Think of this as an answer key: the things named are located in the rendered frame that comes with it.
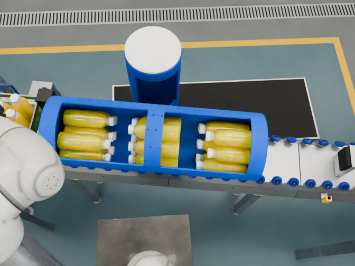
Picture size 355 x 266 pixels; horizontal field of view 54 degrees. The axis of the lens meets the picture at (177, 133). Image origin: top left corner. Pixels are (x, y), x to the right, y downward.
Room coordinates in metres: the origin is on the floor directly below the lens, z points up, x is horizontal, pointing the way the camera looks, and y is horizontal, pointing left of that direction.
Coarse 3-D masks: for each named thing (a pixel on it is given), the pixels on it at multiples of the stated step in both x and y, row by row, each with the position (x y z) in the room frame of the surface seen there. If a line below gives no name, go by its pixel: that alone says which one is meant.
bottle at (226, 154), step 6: (216, 150) 0.48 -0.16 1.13; (222, 150) 0.48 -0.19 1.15; (228, 150) 0.48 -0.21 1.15; (234, 150) 0.48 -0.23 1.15; (240, 150) 0.49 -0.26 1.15; (246, 150) 0.49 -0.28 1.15; (216, 156) 0.46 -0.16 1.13; (222, 156) 0.46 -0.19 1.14; (228, 156) 0.46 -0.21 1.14; (234, 156) 0.46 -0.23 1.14; (240, 156) 0.46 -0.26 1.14; (246, 156) 0.47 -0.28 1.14; (222, 162) 0.44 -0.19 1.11; (228, 162) 0.44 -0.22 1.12; (234, 162) 0.44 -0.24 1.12; (240, 162) 0.45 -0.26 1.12; (246, 162) 0.45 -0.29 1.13
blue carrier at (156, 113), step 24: (48, 120) 0.50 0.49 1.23; (120, 120) 0.63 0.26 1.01; (192, 120) 0.65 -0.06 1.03; (216, 120) 0.66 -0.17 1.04; (240, 120) 0.66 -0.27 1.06; (264, 120) 0.59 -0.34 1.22; (120, 144) 0.53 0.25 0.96; (144, 144) 0.45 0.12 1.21; (192, 144) 0.57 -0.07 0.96; (264, 144) 0.49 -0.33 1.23; (120, 168) 0.38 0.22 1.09; (144, 168) 0.39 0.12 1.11; (168, 168) 0.39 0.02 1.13; (192, 168) 0.44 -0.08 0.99
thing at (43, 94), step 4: (40, 88) 0.76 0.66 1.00; (44, 88) 0.77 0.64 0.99; (40, 92) 0.74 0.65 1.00; (44, 92) 0.74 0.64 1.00; (48, 92) 0.74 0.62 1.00; (52, 92) 0.74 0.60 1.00; (36, 96) 0.72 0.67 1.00; (40, 96) 0.72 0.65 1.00; (44, 96) 0.72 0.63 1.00; (48, 96) 0.72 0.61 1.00; (36, 100) 0.69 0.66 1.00; (40, 100) 0.70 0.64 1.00; (44, 100) 0.70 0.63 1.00; (40, 104) 0.69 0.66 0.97; (44, 104) 0.69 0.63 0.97
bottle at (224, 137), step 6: (216, 132) 0.54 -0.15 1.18; (222, 132) 0.54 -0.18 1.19; (228, 132) 0.54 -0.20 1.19; (234, 132) 0.54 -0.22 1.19; (240, 132) 0.55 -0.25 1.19; (246, 132) 0.55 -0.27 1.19; (216, 138) 0.52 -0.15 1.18; (222, 138) 0.52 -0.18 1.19; (228, 138) 0.52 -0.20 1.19; (234, 138) 0.52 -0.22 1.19; (240, 138) 0.52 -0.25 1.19; (246, 138) 0.52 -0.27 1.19; (222, 144) 0.50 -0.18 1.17; (228, 144) 0.50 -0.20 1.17; (234, 144) 0.50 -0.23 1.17; (240, 144) 0.50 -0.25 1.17; (246, 144) 0.50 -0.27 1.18
